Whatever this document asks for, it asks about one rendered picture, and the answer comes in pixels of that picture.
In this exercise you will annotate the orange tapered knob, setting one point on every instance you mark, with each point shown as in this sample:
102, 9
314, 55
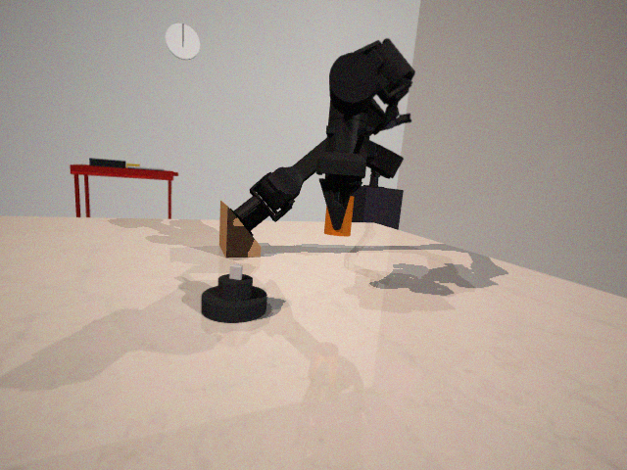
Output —
346, 225

